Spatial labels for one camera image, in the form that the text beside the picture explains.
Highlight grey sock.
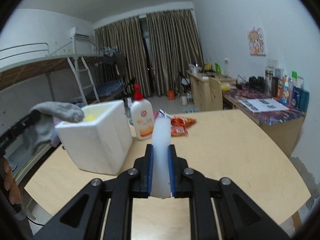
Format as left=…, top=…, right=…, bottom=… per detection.
left=22, top=101, right=85, bottom=155

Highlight white foam strip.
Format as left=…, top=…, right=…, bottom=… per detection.
left=151, top=117, right=171, bottom=199

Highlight person's left hand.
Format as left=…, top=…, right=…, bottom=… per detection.
left=3, top=159, right=22, bottom=205

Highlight white metal bunk bed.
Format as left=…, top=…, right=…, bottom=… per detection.
left=1, top=37, right=125, bottom=132

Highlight white styrofoam box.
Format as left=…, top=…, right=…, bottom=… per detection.
left=55, top=100, right=132, bottom=175

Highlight red snack packet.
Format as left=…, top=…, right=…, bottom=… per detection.
left=171, top=126, right=188, bottom=137

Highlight orange snack packet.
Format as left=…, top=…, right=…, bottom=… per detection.
left=171, top=116, right=196, bottom=128

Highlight blue waste basket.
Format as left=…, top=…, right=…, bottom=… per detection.
left=184, top=108, right=200, bottom=113

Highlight white lotion pump bottle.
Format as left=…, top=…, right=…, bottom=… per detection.
left=130, top=84, right=155, bottom=140

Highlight wooden smiley chair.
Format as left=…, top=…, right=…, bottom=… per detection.
left=209, top=77, right=223, bottom=111

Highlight patterned cloth covered desk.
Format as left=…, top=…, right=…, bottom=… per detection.
left=222, top=88, right=306, bottom=157

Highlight printed paper sheet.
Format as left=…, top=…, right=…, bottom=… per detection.
left=238, top=99, right=289, bottom=113

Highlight blue white sachet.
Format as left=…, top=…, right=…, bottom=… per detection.
left=157, top=109, right=172, bottom=119

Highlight hanging dark clothes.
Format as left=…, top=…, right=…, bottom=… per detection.
left=103, top=53, right=129, bottom=81

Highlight black folding chair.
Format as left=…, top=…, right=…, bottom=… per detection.
left=124, top=77, right=136, bottom=98

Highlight orange container on floor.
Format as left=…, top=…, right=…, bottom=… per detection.
left=167, top=90, right=175, bottom=100

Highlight wooden desk with drawers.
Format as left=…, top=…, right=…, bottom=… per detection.
left=187, top=71, right=236, bottom=112

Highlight white air conditioner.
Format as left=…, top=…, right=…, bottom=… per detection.
left=70, top=27, right=91, bottom=40

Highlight green spray bottle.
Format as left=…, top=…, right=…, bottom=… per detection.
left=215, top=63, right=221, bottom=75

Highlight teal box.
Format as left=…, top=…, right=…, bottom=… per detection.
left=299, top=89, right=310, bottom=112

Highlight steel thermos flask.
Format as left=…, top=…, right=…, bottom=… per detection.
left=265, top=67, right=273, bottom=97

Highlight green cap white bottle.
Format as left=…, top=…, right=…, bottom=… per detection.
left=290, top=71, right=298, bottom=99

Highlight brown curtains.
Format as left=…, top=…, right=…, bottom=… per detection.
left=94, top=9, right=204, bottom=96

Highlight anime wall poster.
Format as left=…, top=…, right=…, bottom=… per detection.
left=247, top=28, right=266, bottom=56

